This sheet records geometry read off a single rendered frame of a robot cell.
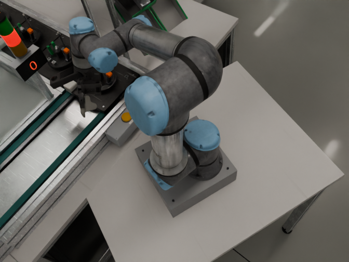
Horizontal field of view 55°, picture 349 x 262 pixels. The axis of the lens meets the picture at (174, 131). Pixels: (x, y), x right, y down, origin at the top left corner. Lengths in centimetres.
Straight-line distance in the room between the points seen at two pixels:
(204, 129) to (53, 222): 70
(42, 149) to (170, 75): 94
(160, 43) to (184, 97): 24
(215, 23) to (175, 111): 123
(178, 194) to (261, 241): 104
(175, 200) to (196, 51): 66
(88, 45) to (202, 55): 44
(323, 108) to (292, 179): 134
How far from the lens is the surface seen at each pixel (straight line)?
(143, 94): 66
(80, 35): 108
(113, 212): 136
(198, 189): 124
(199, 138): 106
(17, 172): 151
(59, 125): 154
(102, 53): 100
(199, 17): 190
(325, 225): 229
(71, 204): 142
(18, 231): 140
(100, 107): 146
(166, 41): 86
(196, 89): 68
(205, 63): 70
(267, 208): 133
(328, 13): 335
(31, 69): 139
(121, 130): 138
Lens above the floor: 211
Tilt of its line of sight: 59 degrees down
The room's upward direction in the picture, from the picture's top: 11 degrees counter-clockwise
